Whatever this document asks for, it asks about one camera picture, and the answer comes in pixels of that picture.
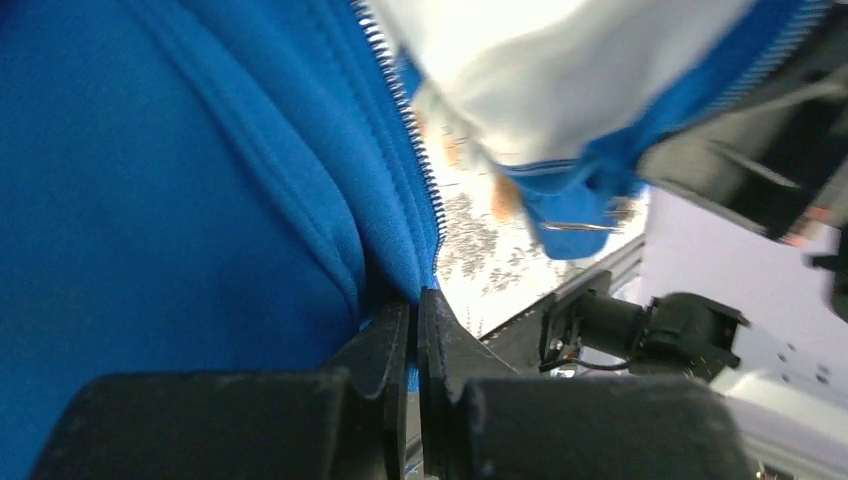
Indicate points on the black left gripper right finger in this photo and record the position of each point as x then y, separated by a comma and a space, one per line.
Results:
480, 419

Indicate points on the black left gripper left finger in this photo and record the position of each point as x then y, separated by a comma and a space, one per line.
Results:
343, 420

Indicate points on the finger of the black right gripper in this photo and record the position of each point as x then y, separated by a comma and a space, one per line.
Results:
775, 160

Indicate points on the blue zip-up jacket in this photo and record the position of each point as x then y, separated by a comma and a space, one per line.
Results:
236, 185

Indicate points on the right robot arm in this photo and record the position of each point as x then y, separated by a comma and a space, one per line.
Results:
786, 404

